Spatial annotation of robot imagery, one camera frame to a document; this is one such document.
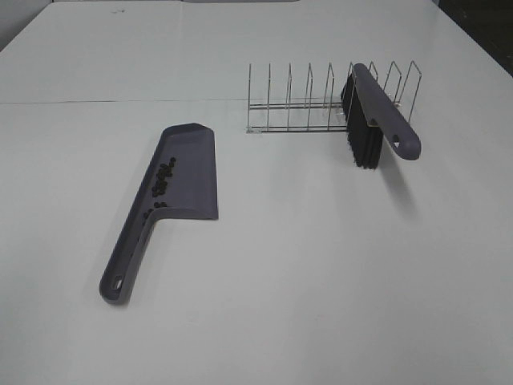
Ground pile of coffee beans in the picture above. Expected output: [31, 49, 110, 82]
[143, 156, 176, 223]

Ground metal wire dish rack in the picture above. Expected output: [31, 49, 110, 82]
[245, 60, 422, 134]

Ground purple plastic dustpan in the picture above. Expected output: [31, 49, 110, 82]
[99, 123, 219, 306]

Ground purple brush black bristles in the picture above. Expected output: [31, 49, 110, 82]
[341, 63, 422, 169]

